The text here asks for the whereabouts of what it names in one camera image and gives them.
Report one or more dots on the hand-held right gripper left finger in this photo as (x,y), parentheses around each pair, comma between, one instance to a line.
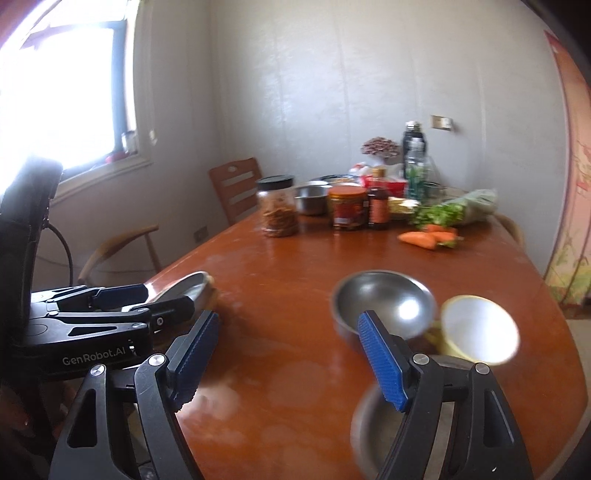
(194,360)

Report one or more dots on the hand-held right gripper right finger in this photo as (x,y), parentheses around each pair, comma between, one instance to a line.
(383,364)

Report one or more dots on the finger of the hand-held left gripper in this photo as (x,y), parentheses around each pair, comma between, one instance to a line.
(171,309)
(120,293)

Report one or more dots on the round steel pan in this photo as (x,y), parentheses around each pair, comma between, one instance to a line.
(189,286)

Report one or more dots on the deep steel bowl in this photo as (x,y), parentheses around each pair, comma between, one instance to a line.
(383,300)

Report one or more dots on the large steel basin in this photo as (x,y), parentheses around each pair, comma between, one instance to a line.
(369,434)

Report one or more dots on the wooden armchair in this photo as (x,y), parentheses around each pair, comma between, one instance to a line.
(512,226)
(115,243)

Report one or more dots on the small red object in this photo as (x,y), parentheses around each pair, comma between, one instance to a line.
(115,157)

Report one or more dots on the wooden slatted chair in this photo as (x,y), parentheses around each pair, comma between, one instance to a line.
(233,180)

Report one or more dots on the clear jar with black lid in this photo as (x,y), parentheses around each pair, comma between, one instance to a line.
(277,207)

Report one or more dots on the small bottle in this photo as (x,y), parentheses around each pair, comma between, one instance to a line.
(128,143)

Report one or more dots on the dark sauce bottle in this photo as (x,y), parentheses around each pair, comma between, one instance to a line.
(378,207)

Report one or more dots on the red sauce jar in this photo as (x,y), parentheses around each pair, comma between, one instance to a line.
(346,210)

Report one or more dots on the yellow food package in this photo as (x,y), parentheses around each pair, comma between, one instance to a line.
(404,206)

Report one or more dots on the leafy greens in plastic bag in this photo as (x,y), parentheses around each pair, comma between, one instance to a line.
(443,214)

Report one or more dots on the small steel pot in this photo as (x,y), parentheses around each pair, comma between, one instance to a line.
(309,198)

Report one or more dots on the red container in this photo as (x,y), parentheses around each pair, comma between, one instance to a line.
(397,187)

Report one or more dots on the small metal cup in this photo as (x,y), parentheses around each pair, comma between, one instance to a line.
(435,191)

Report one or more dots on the clear plastic bottle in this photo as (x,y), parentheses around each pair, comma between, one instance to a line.
(415,175)

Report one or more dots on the red white plastic bag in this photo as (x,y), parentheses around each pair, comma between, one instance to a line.
(360,170)

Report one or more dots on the window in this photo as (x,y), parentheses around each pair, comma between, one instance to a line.
(60,83)

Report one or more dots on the black thermos flask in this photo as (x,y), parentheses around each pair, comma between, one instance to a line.
(412,134)

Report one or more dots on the pink cartoon door curtain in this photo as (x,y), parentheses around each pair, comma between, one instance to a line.
(572,184)

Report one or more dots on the white wall socket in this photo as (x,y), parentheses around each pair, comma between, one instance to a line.
(438,122)

